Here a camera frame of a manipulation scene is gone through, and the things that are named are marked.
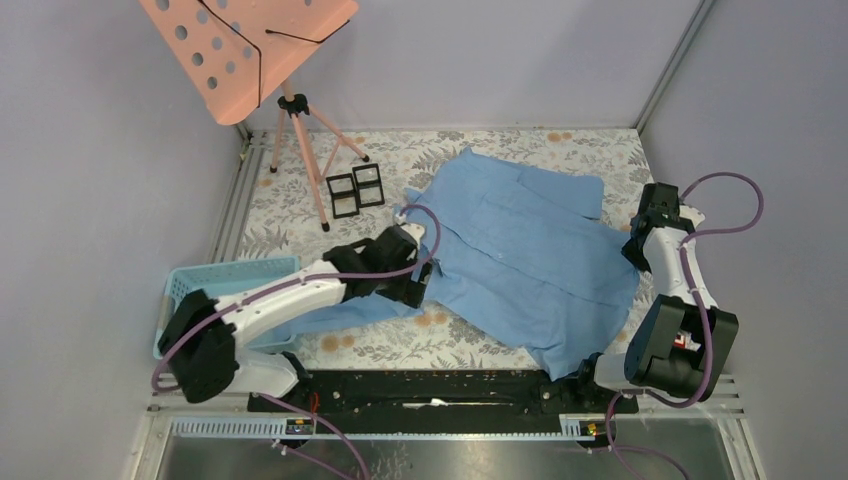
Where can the light blue button shirt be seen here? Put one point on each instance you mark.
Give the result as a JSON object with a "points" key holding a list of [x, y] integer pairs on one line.
{"points": [[529, 274]]}

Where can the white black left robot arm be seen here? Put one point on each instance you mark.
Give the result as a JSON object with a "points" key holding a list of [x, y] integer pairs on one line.
{"points": [[205, 344]]}

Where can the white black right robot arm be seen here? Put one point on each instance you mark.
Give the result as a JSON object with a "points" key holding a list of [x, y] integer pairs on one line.
{"points": [[661, 245]]}

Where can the floral patterned table mat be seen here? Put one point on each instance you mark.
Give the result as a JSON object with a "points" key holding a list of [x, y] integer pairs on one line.
{"points": [[279, 225]]}

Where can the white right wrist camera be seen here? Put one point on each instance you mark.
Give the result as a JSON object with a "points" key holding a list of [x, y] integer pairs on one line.
{"points": [[691, 215]]}

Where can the black four-compartment brooch tray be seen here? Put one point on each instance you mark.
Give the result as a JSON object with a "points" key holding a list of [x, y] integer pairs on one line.
{"points": [[351, 192]]}

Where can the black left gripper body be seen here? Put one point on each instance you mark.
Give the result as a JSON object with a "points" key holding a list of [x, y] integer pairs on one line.
{"points": [[407, 291]]}

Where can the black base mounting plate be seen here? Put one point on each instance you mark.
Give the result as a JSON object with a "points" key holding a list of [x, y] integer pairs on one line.
{"points": [[429, 403]]}

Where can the pink perforated music stand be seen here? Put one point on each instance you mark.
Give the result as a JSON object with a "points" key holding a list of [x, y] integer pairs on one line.
{"points": [[238, 53]]}

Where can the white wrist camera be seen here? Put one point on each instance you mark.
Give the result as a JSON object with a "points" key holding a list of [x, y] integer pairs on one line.
{"points": [[414, 231], [691, 215]]}

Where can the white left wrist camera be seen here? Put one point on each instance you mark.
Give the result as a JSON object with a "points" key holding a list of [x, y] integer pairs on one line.
{"points": [[414, 231]]}

